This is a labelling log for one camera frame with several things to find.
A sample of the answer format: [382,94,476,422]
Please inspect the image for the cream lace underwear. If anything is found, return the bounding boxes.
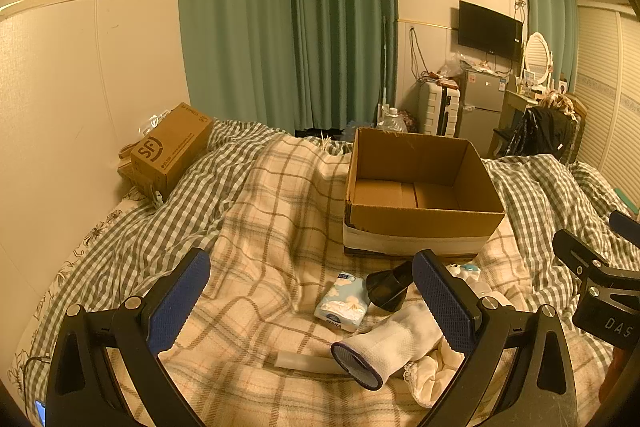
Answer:
[402,337,464,409]

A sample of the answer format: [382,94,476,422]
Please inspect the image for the white sock blue cuff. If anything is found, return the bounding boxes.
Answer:
[331,301,442,391]

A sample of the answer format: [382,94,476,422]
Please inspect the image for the black sunglasses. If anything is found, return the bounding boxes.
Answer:
[366,261,413,313]

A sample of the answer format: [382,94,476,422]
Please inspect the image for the blue tissue pack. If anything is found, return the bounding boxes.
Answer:
[314,272,371,333]

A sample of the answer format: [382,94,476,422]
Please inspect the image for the white bear toy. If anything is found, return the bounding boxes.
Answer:
[447,263,512,306]

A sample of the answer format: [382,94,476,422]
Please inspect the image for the person's right hand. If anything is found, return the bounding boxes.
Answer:
[599,347,631,403]

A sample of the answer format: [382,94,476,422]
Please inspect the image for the chair with black clothes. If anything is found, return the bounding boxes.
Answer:
[503,90,587,165]

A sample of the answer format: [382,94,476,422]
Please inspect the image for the beige plaid blanket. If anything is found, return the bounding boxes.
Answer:
[106,133,616,427]

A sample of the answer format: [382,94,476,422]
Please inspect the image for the dressing table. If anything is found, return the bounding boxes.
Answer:
[488,90,538,158]

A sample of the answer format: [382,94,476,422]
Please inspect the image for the white louvered wardrobe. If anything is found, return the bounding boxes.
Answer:
[574,5,640,205]

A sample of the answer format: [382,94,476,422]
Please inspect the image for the white oval mirror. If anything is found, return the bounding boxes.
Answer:
[524,31,553,87]

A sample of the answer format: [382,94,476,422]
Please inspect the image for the open cardboard box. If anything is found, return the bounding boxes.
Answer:
[343,128,506,262]

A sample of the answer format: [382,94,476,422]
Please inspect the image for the silver mini fridge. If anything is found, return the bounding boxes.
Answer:
[457,69,506,157]

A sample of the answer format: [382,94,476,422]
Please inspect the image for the closed SF cardboard box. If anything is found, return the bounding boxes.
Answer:
[117,103,214,206]

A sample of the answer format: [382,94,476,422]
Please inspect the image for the white suitcase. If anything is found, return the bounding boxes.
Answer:
[418,79,460,138]

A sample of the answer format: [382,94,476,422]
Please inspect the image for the green curtain right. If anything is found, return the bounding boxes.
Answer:
[527,0,578,91]

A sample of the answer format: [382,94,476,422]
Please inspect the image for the green curtain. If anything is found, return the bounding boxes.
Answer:
[178,0,398,131]
[527,0,578,91]

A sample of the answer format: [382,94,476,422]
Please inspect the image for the large water bottle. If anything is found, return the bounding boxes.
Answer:
[376,105,407,132]

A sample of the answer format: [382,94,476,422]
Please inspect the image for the black wall television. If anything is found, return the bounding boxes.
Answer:
[458,1,523,62]

